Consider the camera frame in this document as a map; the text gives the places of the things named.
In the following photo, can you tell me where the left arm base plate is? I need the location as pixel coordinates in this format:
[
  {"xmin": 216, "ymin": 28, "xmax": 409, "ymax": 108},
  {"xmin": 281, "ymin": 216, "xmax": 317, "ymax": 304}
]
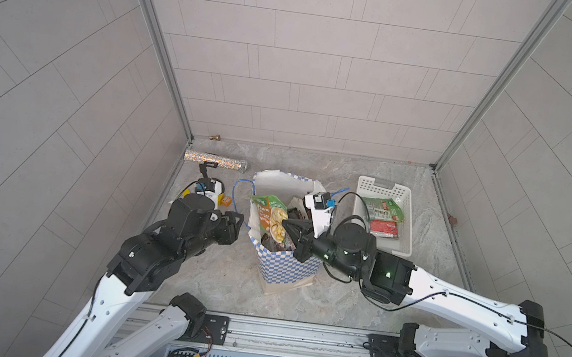
[{"xmin": 178, "ymin": 314, "xmax": 231, "ymax": 346}]

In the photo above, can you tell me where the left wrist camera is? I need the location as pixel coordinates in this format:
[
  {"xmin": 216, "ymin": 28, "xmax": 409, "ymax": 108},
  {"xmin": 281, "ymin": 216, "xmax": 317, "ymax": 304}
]
[{"xmin": 195, "ymin": 177, "xmax": 225, "ymax": 208}]

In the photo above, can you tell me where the white plastic basket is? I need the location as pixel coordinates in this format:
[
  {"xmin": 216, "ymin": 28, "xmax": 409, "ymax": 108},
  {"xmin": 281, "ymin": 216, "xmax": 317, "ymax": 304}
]
[{"xmin": 353, "ymin": 176, "xmax": 413, "ymax": 259}]

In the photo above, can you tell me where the clear red label packet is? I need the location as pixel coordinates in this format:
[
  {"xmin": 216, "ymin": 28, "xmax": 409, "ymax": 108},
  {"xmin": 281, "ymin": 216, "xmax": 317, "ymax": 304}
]
[{"xmin": 369, "ymin": 219, "xmax": 399, "ymax": 239}]

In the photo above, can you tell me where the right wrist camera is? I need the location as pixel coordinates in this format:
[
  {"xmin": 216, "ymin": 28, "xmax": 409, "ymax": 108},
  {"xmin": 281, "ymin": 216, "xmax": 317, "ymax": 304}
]
[{"xmin": 304, "ymin": 192, "xmax": 336, "ymax": 238}]

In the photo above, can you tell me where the aluminium mounting rail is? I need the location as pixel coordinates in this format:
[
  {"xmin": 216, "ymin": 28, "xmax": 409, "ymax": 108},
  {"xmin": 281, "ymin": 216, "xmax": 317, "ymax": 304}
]
[{"xmin": 112, "ymin": 303, "xmax": 395, "ymax": 357}]

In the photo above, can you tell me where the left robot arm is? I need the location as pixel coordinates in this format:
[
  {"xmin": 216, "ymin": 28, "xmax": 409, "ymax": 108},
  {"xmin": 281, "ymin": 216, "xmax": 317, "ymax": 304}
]
[{"xmin": 42, "ymin": 193, "xmax": 245, "ymax": 357}]

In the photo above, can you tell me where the cream green food packet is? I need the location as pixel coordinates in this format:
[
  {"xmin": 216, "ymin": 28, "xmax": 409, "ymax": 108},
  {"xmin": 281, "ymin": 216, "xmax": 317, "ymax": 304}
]
[{"xmin": 363, "ymin": 197, "xmax": 405, "ymax": 224}]

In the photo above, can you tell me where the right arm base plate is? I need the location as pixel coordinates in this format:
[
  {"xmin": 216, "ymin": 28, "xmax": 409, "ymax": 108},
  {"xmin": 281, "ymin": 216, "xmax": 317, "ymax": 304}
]
[{"xmin": 363, "ymin": 334, "xmax": 421, "ymax": 357}]

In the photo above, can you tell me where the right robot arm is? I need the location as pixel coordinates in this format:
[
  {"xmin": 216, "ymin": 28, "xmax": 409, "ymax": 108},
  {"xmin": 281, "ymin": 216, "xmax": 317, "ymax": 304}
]
[{"xmin": 282, "ymin": 216, "xmax": 549, "ymax": 357}]

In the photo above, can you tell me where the black red condiment packet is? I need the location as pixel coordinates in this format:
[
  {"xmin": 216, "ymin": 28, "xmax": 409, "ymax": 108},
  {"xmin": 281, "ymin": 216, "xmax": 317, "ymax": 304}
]
[{"xmin": 287, "ymin": 197, "xmax": 311, "ymax": 221}]

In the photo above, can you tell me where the orange cube block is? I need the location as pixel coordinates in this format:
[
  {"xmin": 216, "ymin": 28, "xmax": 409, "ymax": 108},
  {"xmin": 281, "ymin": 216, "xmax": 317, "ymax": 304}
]
[{"xmin": 221, "ymin": 196, "xmax": 232, "ymax": 207}]

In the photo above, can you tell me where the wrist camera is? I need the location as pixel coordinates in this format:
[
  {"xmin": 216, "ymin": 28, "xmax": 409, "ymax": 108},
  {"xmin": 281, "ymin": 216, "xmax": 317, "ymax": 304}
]
[
  {"xmin": 195, "ymin": 177, "xmax": 225, "ymax": 208},
  {"xmin": 304, "ymin": 192, "xmax": 336, "ymax": 238}
]

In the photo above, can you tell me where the blue checkered paper bag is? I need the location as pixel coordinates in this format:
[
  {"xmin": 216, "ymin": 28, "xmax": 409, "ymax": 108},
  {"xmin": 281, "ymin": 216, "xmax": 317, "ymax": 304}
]
[{"xmin": 247, "ymin": 169, "xmax": 325, "ymax": 295}]

